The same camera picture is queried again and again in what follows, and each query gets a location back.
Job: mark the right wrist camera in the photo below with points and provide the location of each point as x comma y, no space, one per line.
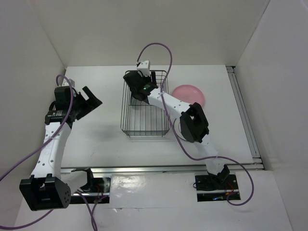
144,67

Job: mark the aluminium front rail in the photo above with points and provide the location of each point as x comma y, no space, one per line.
163,169

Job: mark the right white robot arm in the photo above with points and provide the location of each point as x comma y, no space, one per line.
186,120

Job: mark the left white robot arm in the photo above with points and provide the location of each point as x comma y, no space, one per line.
44,189

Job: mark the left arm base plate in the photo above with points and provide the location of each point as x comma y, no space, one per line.
96,192

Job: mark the dark wire dish rack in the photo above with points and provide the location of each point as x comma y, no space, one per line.
140,118

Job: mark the white plate dark rim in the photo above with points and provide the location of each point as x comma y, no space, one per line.
176,125

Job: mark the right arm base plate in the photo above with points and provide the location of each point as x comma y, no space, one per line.
206,190

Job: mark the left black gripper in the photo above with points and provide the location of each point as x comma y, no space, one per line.
92,103

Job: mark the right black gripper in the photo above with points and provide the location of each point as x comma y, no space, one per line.
149,79

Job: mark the pink plastic plate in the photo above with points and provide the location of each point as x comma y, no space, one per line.
189,94

